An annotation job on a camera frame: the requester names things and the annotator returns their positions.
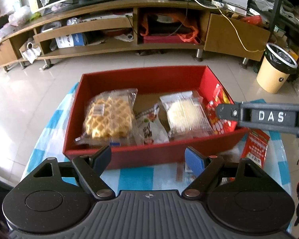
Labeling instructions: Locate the red yellow snack bag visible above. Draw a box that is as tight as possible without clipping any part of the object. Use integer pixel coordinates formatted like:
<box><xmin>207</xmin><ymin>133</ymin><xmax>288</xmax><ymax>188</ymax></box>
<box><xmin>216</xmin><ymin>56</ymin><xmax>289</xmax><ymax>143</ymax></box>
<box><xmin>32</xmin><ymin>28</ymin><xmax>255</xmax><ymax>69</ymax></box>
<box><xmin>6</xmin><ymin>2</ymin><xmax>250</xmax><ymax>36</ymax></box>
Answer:
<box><xmin>205</xmin><ymin>83</ymin><xmax>239</xmax><ymax>135</ymax></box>

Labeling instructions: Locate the waffle snack bag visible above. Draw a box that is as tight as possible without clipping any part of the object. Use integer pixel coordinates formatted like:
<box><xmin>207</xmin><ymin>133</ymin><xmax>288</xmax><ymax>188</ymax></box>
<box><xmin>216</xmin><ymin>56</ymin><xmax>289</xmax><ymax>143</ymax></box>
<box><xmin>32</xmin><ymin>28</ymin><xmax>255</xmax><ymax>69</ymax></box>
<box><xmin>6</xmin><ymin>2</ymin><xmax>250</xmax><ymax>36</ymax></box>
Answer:
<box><xmin>75</xmin><ymin>88</ymin><xmax>138</xmax><ymax>147</ymax></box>

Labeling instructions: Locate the orange plastic bag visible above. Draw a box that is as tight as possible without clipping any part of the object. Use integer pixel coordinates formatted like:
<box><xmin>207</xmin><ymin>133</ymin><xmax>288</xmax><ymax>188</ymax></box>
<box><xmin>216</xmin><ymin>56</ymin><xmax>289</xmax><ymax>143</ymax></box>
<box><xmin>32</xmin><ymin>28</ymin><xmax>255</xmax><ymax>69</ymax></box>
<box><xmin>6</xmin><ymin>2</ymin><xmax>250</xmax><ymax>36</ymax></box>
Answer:
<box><xmin>139</xmin><ymin>12</ymin><xmax>202</xmax><ymax>45</ymax></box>

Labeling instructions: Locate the round white cake package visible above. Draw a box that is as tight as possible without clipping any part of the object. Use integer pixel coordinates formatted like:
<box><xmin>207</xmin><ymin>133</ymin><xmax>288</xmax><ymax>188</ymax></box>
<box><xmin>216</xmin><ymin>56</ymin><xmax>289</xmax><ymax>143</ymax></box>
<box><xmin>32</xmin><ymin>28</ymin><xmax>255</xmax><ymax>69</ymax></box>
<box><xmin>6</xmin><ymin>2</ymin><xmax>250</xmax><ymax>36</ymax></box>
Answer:
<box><xmin>160</xmin><ymin>90</ymin><xmax>214</xmax><ymax>140</ymax></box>

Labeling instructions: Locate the yellow cable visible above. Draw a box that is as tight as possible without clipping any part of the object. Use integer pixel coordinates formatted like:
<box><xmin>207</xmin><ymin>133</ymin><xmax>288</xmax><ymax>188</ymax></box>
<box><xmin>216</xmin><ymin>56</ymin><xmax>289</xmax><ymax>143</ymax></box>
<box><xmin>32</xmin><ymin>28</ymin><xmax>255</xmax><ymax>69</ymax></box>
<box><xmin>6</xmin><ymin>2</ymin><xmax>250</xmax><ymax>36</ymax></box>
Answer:
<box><xmin>174</xmin><ymin>0</ymin><xmax>266</xmax><ymax>54</ymax></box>

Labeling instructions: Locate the red ketchup style packet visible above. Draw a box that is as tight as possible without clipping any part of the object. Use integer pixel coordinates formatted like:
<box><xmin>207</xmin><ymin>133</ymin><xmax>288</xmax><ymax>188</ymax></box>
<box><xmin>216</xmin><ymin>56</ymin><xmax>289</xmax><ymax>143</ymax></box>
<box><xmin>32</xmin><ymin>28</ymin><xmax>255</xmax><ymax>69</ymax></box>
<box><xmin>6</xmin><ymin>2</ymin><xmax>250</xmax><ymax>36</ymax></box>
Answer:
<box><xmin>241</xmin><ymin>129</ymin><xmax>270</xmax><ymax>168</ymax></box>

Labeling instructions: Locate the blue white appliance box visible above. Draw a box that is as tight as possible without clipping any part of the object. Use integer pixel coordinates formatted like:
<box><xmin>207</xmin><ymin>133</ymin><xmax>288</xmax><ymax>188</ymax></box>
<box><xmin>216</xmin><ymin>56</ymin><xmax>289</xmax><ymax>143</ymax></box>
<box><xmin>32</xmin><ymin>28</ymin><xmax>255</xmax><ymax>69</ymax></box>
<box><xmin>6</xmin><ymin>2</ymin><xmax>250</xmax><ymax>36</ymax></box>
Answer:
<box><xmin>55</xmin><ymin>33</ymin><xmax>87</xmax><ymax>49</ymax></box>

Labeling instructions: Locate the yellow trash bin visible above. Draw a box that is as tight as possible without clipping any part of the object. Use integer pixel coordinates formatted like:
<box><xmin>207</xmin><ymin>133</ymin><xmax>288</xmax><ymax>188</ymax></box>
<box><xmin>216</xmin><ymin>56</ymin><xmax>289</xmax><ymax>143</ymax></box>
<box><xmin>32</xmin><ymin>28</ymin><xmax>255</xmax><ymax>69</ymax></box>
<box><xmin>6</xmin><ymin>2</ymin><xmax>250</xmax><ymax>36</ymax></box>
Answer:
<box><xmin>256</xmin><ymin>43</ymin><xmax>298</xmax><ymax>94</ymax></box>

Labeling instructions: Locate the red cardboard box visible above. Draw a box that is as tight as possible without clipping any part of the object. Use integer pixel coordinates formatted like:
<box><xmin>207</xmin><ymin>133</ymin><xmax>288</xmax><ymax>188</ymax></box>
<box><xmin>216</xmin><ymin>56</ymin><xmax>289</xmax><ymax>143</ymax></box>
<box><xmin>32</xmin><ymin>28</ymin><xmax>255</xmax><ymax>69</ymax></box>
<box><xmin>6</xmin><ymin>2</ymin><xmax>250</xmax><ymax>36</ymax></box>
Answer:
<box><xmin>63</xmin><ymin>66</ymin><xmax>247</xmax><ymax>169</ymax></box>

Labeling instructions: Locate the wooden tv stand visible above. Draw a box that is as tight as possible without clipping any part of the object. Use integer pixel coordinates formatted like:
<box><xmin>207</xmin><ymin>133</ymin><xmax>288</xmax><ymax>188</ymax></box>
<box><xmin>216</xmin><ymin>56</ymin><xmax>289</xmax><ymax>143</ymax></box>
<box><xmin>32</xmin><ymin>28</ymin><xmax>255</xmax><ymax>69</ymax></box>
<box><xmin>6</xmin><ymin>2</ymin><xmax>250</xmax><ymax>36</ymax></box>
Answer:
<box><xmin>0</xmin><ymin>0</ymin><xmax>270</xmax><ymax>68</ymax></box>

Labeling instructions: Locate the white pouch with text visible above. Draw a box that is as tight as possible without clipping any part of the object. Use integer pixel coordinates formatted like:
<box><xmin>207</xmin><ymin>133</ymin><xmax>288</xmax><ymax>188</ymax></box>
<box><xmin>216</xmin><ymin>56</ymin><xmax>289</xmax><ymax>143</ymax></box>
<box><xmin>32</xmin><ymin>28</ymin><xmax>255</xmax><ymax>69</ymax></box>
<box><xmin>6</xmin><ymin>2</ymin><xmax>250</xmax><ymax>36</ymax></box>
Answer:
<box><xmin>133</xmin><ymin>104</ymin><xmax>169</xmax><ymax>146</ymax></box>

